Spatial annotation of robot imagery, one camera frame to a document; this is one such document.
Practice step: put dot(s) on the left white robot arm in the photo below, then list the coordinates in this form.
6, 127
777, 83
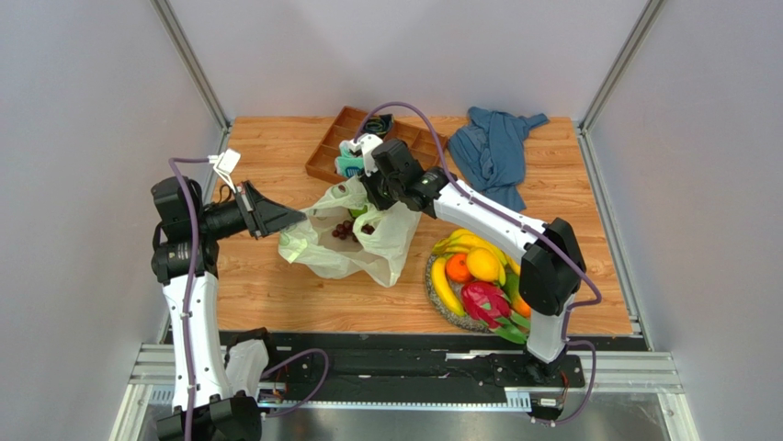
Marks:
215, 392

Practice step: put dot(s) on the single yellow banana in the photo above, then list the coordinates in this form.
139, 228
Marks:
442, 287

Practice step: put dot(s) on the dark purple grape bunch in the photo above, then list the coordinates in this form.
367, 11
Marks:
345, 230

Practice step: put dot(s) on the speckled round plate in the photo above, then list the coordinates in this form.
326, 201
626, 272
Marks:
466, 322

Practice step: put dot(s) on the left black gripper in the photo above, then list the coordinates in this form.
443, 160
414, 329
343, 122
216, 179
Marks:
264, 217

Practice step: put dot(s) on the orange fake tangerine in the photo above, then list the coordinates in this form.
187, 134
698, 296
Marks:
457, 270

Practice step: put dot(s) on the blue cloth shirt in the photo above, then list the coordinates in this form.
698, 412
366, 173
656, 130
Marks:
490, 153

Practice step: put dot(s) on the brown compartment tray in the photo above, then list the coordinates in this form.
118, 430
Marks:
321, 163

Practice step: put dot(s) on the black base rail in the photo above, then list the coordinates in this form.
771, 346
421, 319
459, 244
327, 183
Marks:
417, 369

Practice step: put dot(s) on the yellow banana bunch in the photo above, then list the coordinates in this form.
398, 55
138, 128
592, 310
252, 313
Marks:
462, 241

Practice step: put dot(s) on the dark rolled sock back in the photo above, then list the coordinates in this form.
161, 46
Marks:
378, 125

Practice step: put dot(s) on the teal sock left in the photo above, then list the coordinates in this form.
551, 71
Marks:
350, 160

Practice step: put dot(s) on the orange green mango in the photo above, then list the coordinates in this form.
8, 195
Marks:
511, 289

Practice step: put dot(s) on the pink dragon fruit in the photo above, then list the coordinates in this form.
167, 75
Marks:
486, 303

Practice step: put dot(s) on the translucent yellow plastic bag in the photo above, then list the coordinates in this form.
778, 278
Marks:
381, 255

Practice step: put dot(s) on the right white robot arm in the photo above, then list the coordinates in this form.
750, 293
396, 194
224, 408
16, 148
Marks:
552, 265

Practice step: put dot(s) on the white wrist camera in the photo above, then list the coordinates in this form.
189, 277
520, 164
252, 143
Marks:
223, 165
370, 143

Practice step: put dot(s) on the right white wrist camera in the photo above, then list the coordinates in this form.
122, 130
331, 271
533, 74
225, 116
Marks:
370, 143

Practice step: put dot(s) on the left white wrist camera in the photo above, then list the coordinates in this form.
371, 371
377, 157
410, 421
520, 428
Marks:
223, 165

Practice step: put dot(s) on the green fake lime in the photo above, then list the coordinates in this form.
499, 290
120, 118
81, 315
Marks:
356, 213

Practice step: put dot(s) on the yellow fake lemon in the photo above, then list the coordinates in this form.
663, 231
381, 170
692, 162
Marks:
485, 266

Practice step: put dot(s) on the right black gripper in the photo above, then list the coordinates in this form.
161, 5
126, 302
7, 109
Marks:
376, 189

